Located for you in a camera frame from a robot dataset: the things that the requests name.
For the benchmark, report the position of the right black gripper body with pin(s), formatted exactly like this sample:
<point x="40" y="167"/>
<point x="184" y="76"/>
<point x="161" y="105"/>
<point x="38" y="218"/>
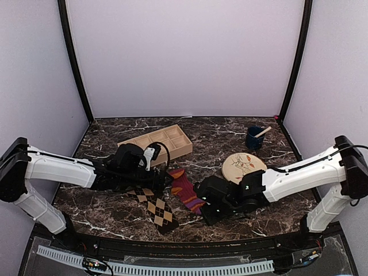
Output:
<point x="224" y="210"/>

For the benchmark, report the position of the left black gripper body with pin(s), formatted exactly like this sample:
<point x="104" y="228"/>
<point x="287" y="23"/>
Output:
<point x="129" y="178"/>

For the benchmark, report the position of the maroon striped sock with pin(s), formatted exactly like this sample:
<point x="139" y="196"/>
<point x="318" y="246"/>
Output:
<point x="184" y="189"/>

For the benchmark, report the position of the brown argyle sock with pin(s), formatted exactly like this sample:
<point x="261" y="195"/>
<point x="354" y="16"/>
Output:
<point x="159" y="211"/>

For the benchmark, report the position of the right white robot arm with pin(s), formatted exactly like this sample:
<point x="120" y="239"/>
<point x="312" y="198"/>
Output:
<point x="342" y="166"/>

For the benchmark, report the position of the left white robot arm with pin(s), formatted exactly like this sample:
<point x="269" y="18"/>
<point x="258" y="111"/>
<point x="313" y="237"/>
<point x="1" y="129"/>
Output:
<point x="23" y="162"/>

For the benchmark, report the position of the round painted wooden plate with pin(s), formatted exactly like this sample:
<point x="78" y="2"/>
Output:
<point x="237" y="165"/>

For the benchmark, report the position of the wooden compartment tray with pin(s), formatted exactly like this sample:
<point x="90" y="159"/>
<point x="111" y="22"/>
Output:
<point x="173" y="137"/>

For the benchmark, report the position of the dark blue mug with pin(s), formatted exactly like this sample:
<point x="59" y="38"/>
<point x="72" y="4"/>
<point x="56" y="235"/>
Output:
<point x="252" y="142"/>

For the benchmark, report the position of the wooden stick in mug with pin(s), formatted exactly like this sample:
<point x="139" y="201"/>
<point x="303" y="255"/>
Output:
<point x="263" y="132"/>

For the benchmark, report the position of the small circuit board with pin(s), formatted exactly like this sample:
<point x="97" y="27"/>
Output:
<point x="93" y="264"/>

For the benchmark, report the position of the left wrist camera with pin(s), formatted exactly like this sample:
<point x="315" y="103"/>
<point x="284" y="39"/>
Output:
<point x="150" y="153"/>

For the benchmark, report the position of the black front rail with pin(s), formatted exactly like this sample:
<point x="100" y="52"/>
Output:
<point x="190" y="240"/>

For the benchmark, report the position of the right black frame post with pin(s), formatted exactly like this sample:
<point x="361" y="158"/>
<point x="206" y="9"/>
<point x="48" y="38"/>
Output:
<point x="306" y="17"/>

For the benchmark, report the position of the black frame post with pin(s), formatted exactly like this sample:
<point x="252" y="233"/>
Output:
<point x="63" y="14"/>
<point x="306" y="17"/>

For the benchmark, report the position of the white slotted cable duct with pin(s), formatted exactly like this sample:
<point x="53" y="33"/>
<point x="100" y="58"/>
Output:
<point x="136" y="265"/>

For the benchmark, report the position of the left black frame post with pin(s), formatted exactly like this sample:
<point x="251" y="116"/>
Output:
<point x="63" y="14"/>

